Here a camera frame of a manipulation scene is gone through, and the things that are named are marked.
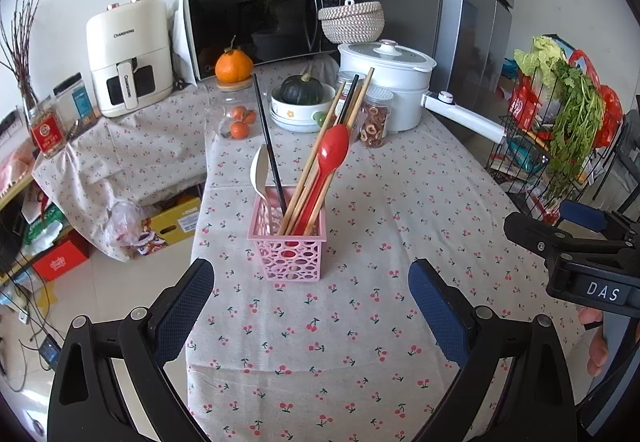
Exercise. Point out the small cherry print cloth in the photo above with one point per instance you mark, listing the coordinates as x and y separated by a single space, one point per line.
125 157

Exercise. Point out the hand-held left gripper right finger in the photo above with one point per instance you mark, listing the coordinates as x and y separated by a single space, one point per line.
440 317

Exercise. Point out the glass jar with red label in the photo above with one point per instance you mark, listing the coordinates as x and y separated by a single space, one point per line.
47 135

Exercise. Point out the green coriander bunch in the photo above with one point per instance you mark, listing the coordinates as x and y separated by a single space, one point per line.
575 122

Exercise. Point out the red plastic bag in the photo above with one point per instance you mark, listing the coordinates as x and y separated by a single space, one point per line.
610 117

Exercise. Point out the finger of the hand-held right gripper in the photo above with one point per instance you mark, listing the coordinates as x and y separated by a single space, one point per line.
582 214
540 237

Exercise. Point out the red white snack packet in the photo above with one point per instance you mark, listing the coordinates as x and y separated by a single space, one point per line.
522 105

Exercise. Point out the black power plug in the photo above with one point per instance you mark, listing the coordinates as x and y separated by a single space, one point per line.
180 83

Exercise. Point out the glass jar with wooden lid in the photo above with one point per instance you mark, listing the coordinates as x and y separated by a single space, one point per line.
220 117

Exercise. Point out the cream air fryer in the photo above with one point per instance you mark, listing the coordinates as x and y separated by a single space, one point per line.
125 42

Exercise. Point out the bundle of dry twigs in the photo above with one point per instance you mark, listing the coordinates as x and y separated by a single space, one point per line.
20 57

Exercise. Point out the jar of dried fruit rings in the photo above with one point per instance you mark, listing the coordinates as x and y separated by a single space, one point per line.
375 122

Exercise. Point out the green white packet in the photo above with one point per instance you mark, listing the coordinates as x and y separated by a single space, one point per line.
45 227

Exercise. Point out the napa cabbage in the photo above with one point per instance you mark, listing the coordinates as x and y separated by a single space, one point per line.
542 55

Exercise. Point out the jar of red dried berries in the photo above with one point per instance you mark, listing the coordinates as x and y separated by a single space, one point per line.
360 77

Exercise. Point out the white electric cooking pot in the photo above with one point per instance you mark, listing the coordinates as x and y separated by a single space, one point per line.
400 107

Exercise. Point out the red cardboard box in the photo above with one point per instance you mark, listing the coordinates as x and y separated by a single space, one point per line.
60 264

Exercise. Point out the small blue screen device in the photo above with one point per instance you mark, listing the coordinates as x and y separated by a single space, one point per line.
50 352

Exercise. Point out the black microwave oven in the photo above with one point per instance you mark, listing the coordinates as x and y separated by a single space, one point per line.
250 22

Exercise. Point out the yellow cardboard box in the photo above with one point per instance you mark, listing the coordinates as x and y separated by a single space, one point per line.
175 222

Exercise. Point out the clear container with blue label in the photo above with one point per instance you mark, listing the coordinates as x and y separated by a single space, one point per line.
77 102

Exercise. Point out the person's right hand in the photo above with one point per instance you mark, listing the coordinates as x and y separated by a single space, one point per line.
597 352

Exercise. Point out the cherry print tablecloth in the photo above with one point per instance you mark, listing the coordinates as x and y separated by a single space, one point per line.
375 232

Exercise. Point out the woven lidded basket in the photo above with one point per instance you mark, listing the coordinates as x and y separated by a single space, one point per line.
352 27

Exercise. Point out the pink perforated utensil holder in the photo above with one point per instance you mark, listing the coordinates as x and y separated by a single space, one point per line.
290 257

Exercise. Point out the grey refrigerator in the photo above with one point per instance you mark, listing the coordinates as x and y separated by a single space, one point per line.
450 22

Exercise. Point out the bundle of wooden chopsticks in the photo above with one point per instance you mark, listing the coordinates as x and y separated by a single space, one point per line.
301 182

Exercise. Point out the white ceramic bowl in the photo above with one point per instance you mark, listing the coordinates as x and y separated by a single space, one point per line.
295 117

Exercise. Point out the dark green pumpkin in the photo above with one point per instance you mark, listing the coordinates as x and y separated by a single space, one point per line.
300 92

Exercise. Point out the large orange with stem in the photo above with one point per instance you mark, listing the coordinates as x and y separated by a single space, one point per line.
232 67

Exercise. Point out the small orange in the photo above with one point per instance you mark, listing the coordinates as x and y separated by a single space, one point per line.
238 112
250 118
240 130

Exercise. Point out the light blue printed box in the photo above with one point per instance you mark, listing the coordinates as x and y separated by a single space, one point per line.
567 45

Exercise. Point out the red plastic spoon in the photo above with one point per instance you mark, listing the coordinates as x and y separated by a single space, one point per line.
334 147

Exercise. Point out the white ceramic spoon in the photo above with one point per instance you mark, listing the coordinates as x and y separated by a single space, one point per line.
259 172

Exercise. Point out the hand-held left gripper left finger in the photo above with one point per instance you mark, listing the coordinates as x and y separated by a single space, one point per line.
185 312

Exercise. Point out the clear plastic bag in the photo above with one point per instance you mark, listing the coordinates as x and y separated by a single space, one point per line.
125 227

